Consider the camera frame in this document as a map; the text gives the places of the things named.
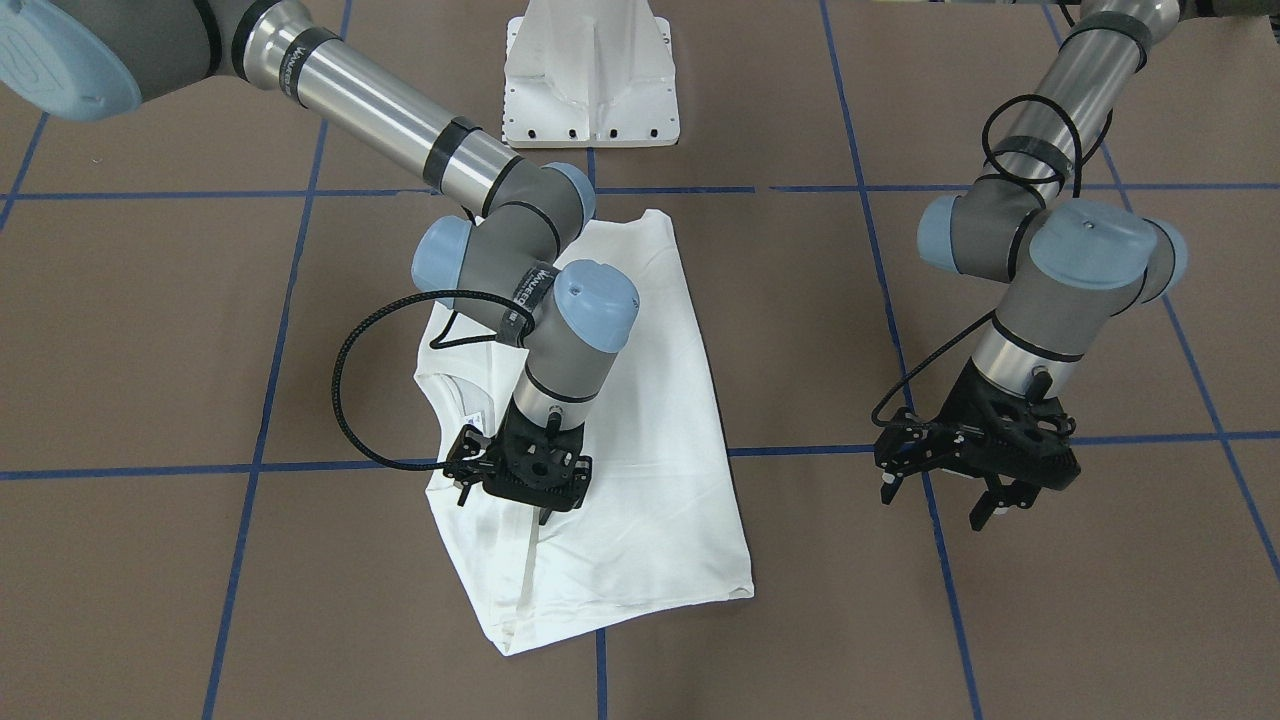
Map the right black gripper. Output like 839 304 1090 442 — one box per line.
443 401 593 527

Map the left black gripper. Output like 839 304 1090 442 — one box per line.
874 361 1082 530

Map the white long-sleeve printed shirt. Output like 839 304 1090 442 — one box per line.
425 209 755 656

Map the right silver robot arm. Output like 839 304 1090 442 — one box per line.
3 1 640 523

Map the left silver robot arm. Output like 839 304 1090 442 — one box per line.
870 1 1277 530

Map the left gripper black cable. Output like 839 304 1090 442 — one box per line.
870 94 1114 429

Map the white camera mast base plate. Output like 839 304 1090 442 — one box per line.
500 1 681 149

